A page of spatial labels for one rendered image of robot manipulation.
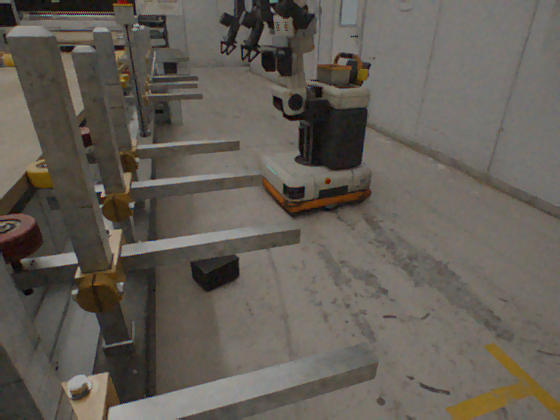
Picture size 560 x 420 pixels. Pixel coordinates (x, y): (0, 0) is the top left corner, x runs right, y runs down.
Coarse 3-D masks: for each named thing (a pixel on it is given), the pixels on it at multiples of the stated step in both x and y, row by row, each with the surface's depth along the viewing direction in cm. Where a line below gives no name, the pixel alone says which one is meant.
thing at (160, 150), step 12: (156, 144) 94; (168, 144) 95; (180, 144) 95; (192, 144) 95; (204, 144) 96; (216, 144) 97; (228, 144) 98; (144, 156) 93; (156, 156) 94; (168, 156) 94
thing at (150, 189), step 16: (192, 176) 76; (208, 176) 76; (224, 176) 76; (240, 176) 77; (256, 176) 78; (96, 192) 69; (144, 192) 72; (160, 192) 73; (176, 192) 74; (192, 192) 75
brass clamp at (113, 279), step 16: (112, 240) 51; (112, 256) 48; (80, 272) 44; (96, 272) 45; (112, 272) 45; (80, 288) 43; (96, 288) 43; (112, 288) 44; (80, 304) 43; (96, 304) 44; (112, 304) 45
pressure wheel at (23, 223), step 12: (12, 216) 47; (24, 216) 47; (0, 228) 44; (12, 228) 45; (24, 228) 44; (36, 228) 45; (0, 240) 41; (12, 240) 42; (24, 240) 43; (36, 240) 45; (12, 252) 43; (24, 252) 44; (12, 264) 46
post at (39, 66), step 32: (32, 32) 32; (32, 64) 33; (32, 96) 34; (64, 96) 35; (64, 128) 36; (64, 160) 38; (64, 192) 39; (96, 224) 42; (96, 256) 44; (128, 320) 52
